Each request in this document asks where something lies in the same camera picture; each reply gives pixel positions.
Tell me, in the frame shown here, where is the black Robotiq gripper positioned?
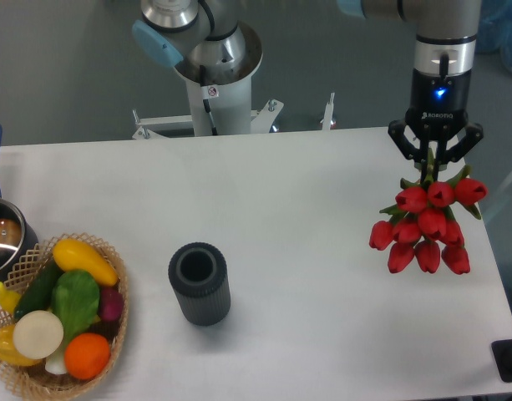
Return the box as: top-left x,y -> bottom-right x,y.
388,69 -> 484,171

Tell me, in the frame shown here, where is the red tulip bouquet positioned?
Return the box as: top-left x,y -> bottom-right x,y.
368,150 -> 489,275

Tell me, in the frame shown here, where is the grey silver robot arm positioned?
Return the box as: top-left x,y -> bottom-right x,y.
132,1 -> 483,175

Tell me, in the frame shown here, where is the dark grey ribbed vase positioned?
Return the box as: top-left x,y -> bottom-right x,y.
168,242 -> 231,327

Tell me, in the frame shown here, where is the blue plastic bag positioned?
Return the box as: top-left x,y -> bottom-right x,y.
476,0 -> 512,74

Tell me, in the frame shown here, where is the black device at table edge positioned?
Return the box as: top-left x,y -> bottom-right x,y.
491,339 -> 512,383

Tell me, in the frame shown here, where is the purple red onion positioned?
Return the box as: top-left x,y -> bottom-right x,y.
98,288 -> 124,322

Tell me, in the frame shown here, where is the yellow squash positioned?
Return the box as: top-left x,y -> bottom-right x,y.
52,238 -> 119,287

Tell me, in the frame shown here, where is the green lettuce leaf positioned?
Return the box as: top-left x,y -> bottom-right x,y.
51,270 -> 99,346

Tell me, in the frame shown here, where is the orange fruit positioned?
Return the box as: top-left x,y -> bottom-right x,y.
63,332 -> 110,380

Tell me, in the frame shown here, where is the dark green cucumber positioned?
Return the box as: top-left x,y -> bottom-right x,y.
13,260 -> 63,321

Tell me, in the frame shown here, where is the white round radish slice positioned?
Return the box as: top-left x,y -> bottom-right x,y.
13,310 -> 63,359

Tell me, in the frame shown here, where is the woven wicker basket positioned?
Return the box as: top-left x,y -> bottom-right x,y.
0,233 -> 129,400

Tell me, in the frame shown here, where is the yellow bell pepper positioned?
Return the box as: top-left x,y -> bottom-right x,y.
0,324 -> 42,367

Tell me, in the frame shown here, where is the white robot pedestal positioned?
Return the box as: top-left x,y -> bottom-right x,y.
175,22 -> 262,134

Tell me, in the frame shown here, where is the black pedestal cable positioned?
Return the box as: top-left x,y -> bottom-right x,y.
198,64 -> 219,137

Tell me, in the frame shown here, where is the white metal base frame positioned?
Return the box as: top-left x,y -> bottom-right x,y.
131,92 -> 338,140

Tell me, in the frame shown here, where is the blue handled saucepan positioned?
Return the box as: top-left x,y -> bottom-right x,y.
0,125 -> 38,282

